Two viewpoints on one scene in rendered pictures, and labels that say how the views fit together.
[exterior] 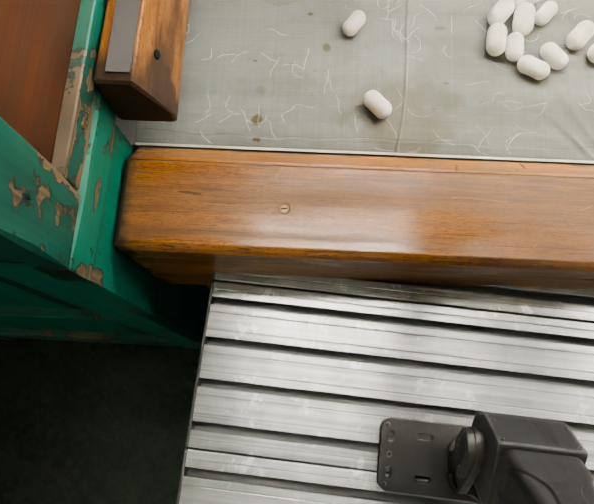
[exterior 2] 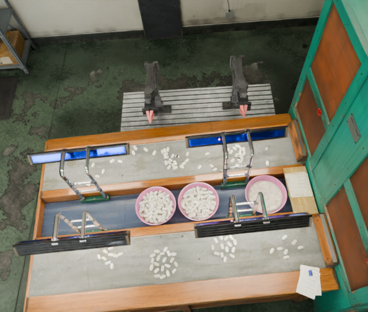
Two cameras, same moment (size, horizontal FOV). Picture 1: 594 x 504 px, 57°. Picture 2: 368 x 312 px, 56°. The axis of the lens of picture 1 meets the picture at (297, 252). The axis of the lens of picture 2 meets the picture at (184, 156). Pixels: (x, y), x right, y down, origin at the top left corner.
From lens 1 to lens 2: 2.30 m
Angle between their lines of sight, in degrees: 44
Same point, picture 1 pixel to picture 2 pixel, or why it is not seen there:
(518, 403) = (230, 112)
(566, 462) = (234, 94)
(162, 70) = (290, 126)
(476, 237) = (243, 121)
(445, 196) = (248, 124)
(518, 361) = (230, 117)
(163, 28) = (292, 130)
